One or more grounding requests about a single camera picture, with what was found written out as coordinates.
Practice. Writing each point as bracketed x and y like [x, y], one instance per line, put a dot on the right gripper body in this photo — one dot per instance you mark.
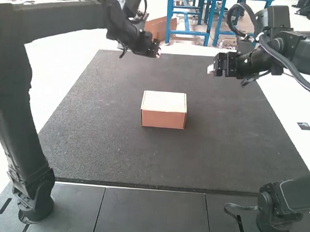
[226, 65]

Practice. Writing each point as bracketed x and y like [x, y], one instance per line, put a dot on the brown carton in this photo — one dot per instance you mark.
[161, 26]

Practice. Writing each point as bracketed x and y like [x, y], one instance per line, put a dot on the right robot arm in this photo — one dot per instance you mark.
[302, 50]

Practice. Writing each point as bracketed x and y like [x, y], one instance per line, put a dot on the small black card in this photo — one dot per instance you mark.
[304, 126]

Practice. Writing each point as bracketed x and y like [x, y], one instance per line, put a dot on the black mat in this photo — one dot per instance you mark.
[105, 144]

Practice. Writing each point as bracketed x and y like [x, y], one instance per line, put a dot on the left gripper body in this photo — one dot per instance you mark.
[149, 46]

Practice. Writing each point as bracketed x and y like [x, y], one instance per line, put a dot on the blue metal frame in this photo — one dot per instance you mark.
[187, 32]
[218, 21]

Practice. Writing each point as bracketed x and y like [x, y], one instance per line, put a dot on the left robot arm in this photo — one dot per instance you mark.
[12, 89]

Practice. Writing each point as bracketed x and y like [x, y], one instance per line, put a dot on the cardboard box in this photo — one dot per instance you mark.
[163, 111]

